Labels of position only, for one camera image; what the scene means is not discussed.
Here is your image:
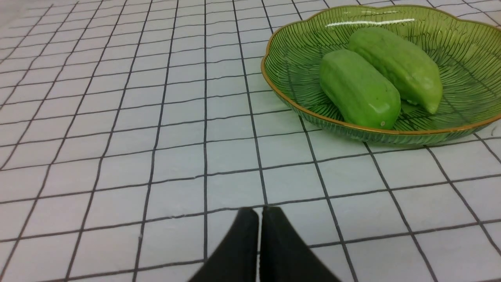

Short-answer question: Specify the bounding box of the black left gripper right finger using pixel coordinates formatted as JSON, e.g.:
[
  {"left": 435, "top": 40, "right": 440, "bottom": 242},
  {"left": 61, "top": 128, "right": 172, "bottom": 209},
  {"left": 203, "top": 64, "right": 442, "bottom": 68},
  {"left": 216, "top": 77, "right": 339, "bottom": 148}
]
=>
[{"left": 260, "top": 206, "right": 340, "bottom": 282}]

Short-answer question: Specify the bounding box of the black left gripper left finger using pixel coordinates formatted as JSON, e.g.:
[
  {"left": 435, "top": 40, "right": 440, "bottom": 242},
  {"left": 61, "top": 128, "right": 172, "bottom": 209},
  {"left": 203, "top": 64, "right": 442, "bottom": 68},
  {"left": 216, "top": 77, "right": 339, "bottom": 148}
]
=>
[{"left": 190, "top": 207, "right": 260, "bottom": 282}]

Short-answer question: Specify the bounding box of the smooth green cucumber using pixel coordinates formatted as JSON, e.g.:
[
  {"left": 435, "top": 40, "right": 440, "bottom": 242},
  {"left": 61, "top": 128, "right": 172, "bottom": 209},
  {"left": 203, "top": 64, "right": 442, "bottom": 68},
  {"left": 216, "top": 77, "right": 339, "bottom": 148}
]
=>
[{"left": 319, "top": 49, "right": 401, "bottom": 130}]

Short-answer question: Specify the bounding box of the pointed pale green gourd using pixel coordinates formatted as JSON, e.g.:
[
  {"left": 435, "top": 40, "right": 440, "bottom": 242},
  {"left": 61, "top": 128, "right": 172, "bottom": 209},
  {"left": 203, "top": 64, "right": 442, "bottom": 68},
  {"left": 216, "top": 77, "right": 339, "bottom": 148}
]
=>
[{"left": 348, "top": 27, "right": 443, "bottom": 114}]

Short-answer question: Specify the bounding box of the green glass plate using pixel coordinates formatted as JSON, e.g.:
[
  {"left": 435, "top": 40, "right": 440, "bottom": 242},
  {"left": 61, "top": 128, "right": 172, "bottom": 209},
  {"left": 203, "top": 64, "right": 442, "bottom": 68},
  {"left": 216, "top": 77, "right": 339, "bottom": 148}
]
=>
[{"left": 261, "top": 5, "right": 501, "bottom": 145}]

